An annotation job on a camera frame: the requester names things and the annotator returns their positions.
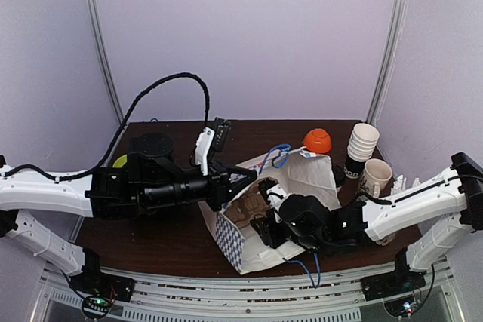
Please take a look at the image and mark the aluminium frame post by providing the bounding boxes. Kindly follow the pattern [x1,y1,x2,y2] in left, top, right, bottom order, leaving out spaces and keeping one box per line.
[366,0,408,126]
[86,0,124,124]

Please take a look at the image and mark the white paper cup stack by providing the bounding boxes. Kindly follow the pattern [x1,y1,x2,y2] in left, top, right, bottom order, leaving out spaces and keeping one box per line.
[343,123,380,179]

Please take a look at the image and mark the blue checkered paper bag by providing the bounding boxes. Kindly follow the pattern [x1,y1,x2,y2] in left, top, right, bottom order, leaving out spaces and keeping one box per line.
[199,145,340,275]

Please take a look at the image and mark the right aluminium frame post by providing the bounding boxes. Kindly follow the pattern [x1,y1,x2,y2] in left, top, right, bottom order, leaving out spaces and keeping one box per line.
[366,0,408,126]

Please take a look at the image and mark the orange plastic bowl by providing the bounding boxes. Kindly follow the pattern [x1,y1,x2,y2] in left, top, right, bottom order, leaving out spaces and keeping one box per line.
[303,128,332,154]

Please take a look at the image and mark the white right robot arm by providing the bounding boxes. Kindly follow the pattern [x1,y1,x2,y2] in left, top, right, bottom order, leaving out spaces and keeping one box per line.
[251,152,482,293]

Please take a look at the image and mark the metal front rail base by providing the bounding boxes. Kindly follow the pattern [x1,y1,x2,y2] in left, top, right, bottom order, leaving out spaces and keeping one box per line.
[26,258,469,321]

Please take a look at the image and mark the ceramic mug with coral print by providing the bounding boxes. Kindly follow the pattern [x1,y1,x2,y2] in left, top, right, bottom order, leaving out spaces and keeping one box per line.
[358,158,393,198]

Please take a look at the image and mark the black plastic cup lid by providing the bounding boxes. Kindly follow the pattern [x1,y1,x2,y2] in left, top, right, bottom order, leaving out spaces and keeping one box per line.
[332,164,346,190]

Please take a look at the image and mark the green plastic bowl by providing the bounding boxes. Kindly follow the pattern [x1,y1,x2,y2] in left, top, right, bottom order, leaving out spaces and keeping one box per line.
[112,154,128,168]

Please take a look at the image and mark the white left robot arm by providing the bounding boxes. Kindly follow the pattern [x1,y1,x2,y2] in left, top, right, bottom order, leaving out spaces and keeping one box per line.
[1,118,257,295]

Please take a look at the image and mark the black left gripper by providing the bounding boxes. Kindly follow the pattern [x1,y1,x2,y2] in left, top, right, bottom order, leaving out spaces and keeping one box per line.
[141,159,257,212]

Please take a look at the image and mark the single cardboard cup carrier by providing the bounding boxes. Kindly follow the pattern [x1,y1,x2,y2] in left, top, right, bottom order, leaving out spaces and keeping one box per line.
[224,178,269,229]

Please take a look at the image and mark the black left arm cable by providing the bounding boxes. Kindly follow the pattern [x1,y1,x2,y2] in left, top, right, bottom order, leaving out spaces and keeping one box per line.
[0,71,211,183]

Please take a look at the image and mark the left aluminium frame post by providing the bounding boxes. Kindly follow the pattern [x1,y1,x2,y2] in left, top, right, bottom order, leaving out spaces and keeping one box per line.
[86,0,124,124]

